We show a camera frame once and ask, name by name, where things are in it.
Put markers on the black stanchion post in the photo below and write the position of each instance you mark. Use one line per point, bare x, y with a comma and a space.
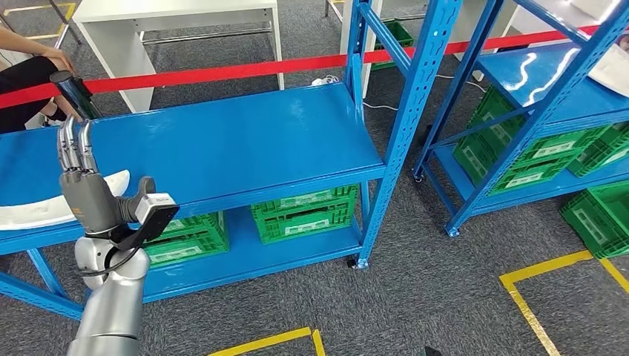
73, 93

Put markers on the person's hand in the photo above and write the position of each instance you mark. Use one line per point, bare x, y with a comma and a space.
59, 59

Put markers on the person's forearm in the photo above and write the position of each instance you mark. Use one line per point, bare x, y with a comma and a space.
24, 41

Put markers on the person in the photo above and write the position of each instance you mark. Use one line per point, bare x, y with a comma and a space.
24, 78

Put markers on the blue steel shelf rack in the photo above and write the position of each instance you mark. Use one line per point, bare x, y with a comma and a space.
496, 73
221, 137

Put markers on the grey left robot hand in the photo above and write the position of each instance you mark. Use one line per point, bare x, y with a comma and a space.
88, 201

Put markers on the white flat part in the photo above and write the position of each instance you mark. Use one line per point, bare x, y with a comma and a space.
609, 69

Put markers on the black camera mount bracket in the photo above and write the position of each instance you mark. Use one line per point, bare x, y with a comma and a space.
123, 238

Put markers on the steel crossbar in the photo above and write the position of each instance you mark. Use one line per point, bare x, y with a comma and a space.
206, 33

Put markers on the metal chair frame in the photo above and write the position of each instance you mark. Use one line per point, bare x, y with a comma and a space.
67, 22

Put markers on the white table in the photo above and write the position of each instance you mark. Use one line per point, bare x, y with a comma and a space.
113, 54
469, 22

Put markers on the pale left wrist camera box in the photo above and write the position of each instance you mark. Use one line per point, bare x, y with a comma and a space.
152, 204

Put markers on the black robot body tip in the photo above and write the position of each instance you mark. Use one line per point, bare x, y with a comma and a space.
432, 351

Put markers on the white curved panel part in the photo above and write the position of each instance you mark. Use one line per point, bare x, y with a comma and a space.
29, 211

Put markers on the red barrier belt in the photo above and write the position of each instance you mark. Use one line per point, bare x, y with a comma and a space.
196, 76

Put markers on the white power strip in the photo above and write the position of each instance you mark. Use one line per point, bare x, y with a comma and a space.
324, 80

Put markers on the green plastic crate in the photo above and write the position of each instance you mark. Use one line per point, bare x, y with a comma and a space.
196, 241
402, 29
491, 147
599, 221
304, 216
604, 147

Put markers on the yellow floor tape square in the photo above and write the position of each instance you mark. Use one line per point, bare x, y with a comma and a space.
265, 341

